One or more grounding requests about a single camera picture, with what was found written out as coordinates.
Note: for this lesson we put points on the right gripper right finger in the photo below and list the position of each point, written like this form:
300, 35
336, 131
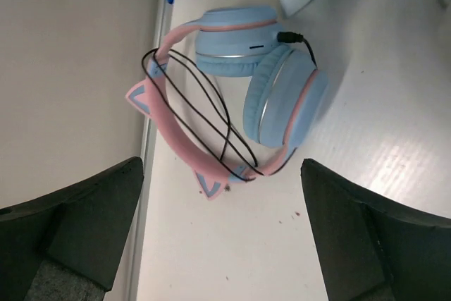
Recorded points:
371, 247

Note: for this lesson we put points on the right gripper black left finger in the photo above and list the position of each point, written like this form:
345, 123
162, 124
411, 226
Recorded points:
68, 244

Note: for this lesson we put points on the blue pink cat-ear headphones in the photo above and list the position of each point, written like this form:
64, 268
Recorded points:
284, 94

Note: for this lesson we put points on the aluminium frame rail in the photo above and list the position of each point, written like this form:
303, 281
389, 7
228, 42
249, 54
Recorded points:
162, 26

